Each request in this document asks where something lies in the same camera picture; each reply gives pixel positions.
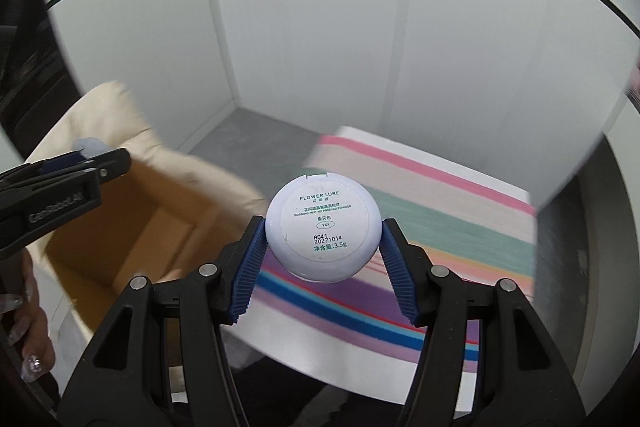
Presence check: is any white round compact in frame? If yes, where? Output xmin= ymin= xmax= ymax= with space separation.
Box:
xmin=266 ymin=172 xmax=382 ymax=284

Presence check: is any brown cardboard box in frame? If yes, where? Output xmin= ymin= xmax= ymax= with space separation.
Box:
xmin=43 ymin=161 xmax=242 ymax=340

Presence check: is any person left hand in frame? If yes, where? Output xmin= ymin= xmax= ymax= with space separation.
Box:
xmin=1 ymin=249 xmax=55 ymax=384

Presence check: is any striped colourful cloth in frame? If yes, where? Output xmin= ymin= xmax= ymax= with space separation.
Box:
xmin=252 ymin=127 xmax=537 ymax=363

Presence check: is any black display cabinet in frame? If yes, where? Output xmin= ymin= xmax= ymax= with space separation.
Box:
xmin=1 ymin=0 xmax=80 ymax=158

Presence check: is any cream padded armchair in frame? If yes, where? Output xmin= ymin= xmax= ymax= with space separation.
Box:
xmin=27 ymin=81 xmax=267 ymax=340

